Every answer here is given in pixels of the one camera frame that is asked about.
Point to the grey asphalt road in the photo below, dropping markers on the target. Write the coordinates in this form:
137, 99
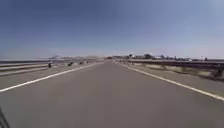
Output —
110, 96

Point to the distant buildings and trees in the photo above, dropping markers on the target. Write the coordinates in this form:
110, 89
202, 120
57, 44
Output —
150, 56

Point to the dry dirt verge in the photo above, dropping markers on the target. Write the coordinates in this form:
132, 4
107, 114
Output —
173, 69

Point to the white painted edge line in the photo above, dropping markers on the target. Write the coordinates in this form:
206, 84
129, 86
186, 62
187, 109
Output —
46, 77

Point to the metal guardrail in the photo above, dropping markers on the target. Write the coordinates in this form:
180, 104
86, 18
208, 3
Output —
23, 65
186, 63

